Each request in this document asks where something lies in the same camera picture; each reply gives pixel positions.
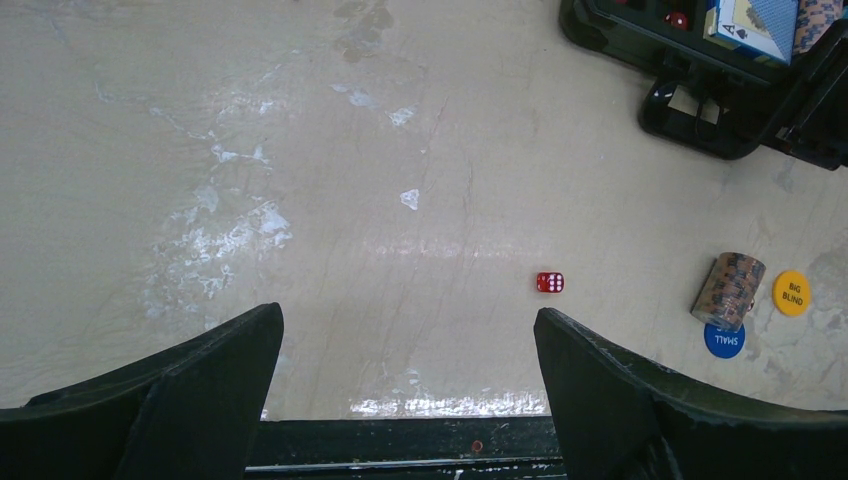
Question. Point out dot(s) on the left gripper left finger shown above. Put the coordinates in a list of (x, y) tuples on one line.
[(188, 412)]

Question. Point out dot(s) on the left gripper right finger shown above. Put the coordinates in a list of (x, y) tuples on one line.
[(619, 415)]

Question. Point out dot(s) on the brown poker chip stack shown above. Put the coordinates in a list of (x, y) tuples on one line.
[(729, 290)]

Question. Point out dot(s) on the black poker set case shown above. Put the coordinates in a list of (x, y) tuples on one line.
[(715, 100)]

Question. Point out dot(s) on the blue small blind button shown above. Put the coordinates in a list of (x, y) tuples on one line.
[(722, 343)]

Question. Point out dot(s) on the red die left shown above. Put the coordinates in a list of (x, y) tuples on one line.
[(550, 282)]

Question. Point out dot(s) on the orange big blind button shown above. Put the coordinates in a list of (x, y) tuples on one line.
[(791, 293)]

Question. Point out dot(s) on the red die in case right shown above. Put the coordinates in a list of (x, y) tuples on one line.
[(677, 19)]

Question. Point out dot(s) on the blue card deck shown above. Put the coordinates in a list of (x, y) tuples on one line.
[(761, 30)]

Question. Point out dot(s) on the tan chip stack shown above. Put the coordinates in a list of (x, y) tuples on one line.
[(813, 20)]

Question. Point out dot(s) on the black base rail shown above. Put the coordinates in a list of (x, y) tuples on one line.
[(523, 447)]

